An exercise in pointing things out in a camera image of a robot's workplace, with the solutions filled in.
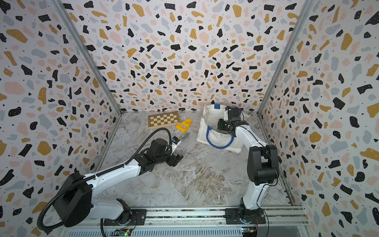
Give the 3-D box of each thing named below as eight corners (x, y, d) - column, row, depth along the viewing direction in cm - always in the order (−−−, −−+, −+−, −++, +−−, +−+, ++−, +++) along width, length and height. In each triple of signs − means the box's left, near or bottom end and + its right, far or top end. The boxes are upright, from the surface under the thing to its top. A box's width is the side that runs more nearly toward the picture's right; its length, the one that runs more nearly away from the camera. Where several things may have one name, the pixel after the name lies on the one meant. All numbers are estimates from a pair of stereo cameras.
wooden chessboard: (149, 128, 113) (148, 126, 110) (149, 117, 120) (148, 115, 118) (181, 123, 116) (180, 121, 114) (178, 113, 124) (178, 110, 122)
